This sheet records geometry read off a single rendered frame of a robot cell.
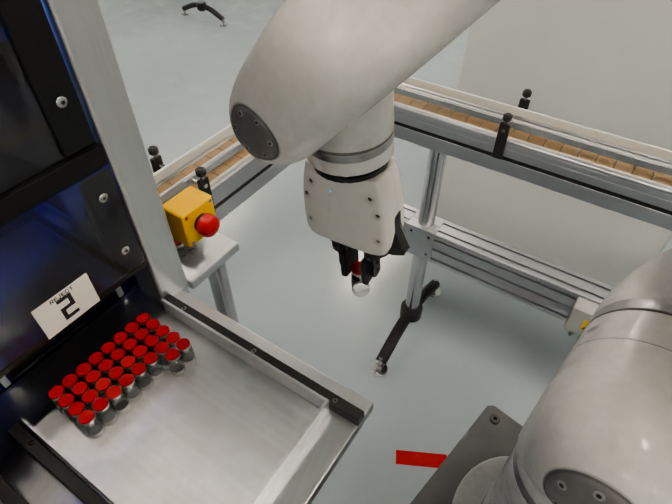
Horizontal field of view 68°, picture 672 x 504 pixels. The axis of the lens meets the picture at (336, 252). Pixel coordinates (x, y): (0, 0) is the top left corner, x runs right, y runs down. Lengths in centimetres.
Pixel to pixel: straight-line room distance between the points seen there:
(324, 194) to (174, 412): 44
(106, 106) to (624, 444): 64
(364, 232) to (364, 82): 23
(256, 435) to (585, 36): 147
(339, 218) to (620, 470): 32
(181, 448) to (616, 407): 57
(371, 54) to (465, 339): 173
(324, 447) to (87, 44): 59
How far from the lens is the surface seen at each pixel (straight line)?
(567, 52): 180
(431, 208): 150
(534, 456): 40
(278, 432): 76
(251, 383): 80
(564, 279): 150
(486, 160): 129
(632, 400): 37
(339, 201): 50
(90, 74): 69
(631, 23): 175
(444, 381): 186
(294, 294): 206
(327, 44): 31
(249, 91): 35
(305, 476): 73
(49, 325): 79
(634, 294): 45
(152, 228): 83
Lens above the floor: 156
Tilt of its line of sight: 45 degrees down
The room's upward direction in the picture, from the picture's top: straight up
